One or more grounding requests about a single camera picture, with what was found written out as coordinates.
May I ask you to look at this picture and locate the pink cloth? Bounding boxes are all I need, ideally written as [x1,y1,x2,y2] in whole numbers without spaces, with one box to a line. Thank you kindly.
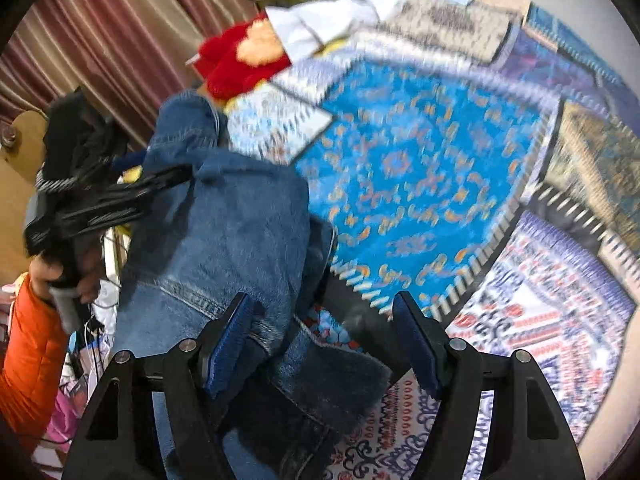
[45,375,93,446]

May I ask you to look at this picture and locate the blue denim jeans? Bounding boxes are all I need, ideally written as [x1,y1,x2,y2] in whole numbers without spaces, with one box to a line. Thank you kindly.
[112,91,393,480]

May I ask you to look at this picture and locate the person's left hand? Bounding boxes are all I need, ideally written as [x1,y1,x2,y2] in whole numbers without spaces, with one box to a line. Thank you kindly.
[29,239,106,307]

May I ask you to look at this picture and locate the white cloth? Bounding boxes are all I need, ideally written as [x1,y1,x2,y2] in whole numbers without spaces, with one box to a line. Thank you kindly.
[265,0,478,61]

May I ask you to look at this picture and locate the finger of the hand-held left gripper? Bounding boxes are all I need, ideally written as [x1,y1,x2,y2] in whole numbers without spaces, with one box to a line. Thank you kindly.
[56,194,152,235]
[75,166,194,198]

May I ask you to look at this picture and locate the striped brown curtain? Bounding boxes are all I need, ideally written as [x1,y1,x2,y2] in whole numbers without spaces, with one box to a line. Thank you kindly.
[0,0,261,151]

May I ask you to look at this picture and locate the dark cloth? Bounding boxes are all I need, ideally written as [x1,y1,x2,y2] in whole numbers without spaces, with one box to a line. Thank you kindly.
[35,87,132,193]

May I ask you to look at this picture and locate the blue patterned blanket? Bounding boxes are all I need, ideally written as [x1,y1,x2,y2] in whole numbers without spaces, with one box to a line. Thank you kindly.
[222,0,640,480]

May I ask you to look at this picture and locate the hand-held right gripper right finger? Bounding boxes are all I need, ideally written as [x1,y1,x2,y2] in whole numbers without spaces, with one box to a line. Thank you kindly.
[392,290,586,480]

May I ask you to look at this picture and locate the red plush toy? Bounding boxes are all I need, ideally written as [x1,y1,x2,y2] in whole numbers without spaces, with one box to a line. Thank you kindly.
[192,22,293,101]

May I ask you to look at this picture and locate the brown wooden board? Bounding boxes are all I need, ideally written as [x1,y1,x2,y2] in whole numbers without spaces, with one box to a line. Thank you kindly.
[0,110,51,281]

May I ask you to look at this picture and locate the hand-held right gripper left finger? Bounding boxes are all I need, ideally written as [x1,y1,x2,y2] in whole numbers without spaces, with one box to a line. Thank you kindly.
[62,291,256,480]

